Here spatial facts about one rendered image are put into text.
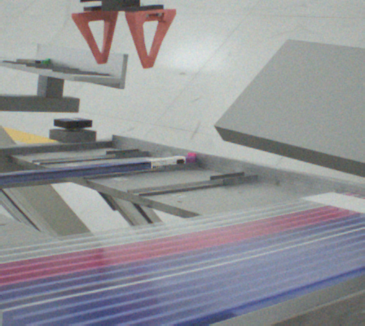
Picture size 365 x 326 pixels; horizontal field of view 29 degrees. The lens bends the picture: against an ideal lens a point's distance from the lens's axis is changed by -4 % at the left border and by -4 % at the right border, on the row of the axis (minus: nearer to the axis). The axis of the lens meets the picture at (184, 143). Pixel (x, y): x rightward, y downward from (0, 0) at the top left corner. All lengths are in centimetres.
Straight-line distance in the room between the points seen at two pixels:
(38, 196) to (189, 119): 111
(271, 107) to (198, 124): 118
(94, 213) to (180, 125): 41
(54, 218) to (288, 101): 53
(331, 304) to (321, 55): 88
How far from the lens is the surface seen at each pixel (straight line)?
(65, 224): 151
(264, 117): 126
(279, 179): 93
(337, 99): 121
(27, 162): 104
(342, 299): 50
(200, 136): 237
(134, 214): 127
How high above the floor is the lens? 132
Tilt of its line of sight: 34 degrees down
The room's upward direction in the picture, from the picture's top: 35 degrees counter-clockwise
